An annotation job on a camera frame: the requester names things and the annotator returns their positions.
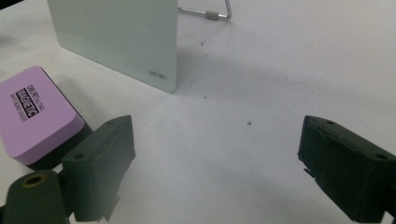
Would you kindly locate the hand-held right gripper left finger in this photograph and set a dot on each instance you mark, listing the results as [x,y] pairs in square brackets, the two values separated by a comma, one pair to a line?
[99,168]

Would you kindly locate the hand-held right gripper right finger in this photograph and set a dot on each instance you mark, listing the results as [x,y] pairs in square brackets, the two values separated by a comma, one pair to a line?
[345,168]

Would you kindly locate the purple whiteboard eraser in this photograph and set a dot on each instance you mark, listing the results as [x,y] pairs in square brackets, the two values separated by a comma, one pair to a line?
[34,118]

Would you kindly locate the glass whiteboard with black scribble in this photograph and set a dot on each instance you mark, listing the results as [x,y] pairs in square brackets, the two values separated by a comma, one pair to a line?
[118,40]

